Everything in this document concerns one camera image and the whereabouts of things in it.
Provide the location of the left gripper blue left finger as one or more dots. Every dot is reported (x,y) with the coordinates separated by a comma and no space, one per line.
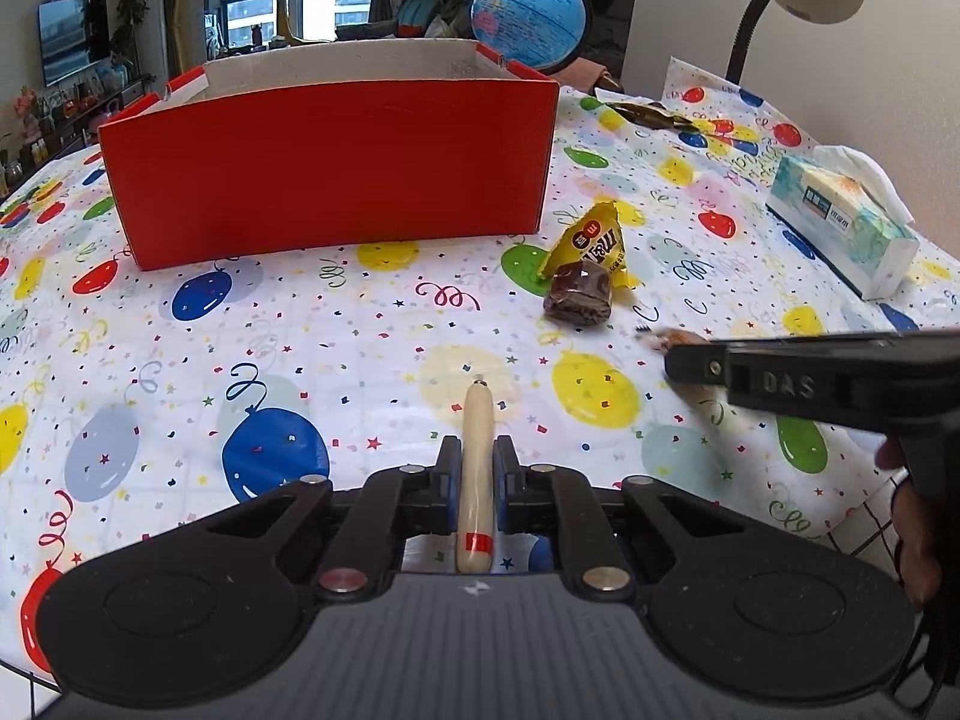
(446,484)

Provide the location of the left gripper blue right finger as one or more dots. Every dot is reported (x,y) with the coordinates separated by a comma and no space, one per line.
(506,471)

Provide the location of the beige sausage stick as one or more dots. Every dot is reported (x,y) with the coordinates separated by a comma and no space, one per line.
(475,512)

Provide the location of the yellow M&M bag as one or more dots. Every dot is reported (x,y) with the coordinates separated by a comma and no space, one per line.
(595,237)

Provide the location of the person right hand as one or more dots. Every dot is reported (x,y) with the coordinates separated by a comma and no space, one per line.
(914,560)

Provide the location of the brown wrapped candy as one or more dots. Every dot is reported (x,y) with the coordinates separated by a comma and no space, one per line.
(580,293)

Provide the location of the tissue pack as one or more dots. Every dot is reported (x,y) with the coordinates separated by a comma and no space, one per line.
(847,209)

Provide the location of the balloon pattern tablecloth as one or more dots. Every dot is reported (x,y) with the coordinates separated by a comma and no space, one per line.
(136,402)

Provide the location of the dark snack wrapper far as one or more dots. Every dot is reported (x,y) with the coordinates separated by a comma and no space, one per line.
(652,116)

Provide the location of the red cardboard box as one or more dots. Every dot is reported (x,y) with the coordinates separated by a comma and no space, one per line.
(330,144)

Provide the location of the blue desk globe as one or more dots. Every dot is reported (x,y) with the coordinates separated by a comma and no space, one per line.
(545,35)

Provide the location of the long tv console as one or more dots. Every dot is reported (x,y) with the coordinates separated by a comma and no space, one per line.
(64,134)

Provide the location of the wall television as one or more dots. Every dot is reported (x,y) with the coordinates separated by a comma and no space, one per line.
(73,35)

